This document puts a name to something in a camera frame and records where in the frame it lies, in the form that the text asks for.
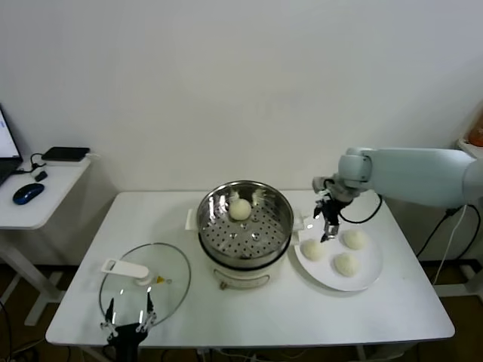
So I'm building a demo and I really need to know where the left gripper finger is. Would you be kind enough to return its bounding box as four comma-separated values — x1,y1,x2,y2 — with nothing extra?
100,297,116,339
136,292,158,335

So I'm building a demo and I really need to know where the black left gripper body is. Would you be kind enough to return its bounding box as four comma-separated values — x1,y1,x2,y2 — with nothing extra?
107,323,147,346

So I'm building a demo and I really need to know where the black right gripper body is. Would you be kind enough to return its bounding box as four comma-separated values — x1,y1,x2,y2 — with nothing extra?
320,198,343,226

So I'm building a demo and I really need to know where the white steamed baozi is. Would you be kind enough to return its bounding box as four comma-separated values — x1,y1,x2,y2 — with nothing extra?
229,198,252,222
341,229,368,250
300,240,326,262
331,252,361,278

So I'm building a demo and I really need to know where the perforated steel steamer basket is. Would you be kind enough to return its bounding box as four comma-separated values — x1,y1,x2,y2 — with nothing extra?
195,180,294,269

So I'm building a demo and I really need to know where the white round plate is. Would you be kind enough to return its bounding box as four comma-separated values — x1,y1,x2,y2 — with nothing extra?
288,213,384,293

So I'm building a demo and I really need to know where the white electric cooker pot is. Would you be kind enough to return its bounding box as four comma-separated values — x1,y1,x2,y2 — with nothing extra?
184,208,305,291

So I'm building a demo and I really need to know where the white side desk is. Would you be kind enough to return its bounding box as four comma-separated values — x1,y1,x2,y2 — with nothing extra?
0,152,95,327

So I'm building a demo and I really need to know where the blue computer mouse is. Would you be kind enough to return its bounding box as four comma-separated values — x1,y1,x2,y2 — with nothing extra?
12,183,45,207

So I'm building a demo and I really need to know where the orange bag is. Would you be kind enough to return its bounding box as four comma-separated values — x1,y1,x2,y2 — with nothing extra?
467,112,483,146

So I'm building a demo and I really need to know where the flat black box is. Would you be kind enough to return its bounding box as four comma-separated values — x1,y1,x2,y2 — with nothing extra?
41,146,91,163

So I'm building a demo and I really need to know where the black laptop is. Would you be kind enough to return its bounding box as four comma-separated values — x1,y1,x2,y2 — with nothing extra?
0,104,23,188

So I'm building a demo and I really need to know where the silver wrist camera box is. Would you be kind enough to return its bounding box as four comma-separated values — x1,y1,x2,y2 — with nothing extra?
312,175,335,192

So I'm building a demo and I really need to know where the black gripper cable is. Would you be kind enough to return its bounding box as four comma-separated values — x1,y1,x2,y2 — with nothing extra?
337,194,384,225

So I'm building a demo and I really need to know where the glass lid with white handle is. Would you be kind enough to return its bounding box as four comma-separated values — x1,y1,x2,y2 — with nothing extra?
98,243,192,328

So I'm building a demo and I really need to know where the black cable with adapter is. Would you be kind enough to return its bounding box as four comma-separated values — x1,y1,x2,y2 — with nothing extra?
416,203,479,262

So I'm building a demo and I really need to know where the white hanging cable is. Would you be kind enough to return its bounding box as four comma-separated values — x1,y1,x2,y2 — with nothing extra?
432,203,477,287

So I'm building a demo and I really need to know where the thin black desk cable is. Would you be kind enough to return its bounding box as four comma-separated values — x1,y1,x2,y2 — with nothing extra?
13,152,48,176

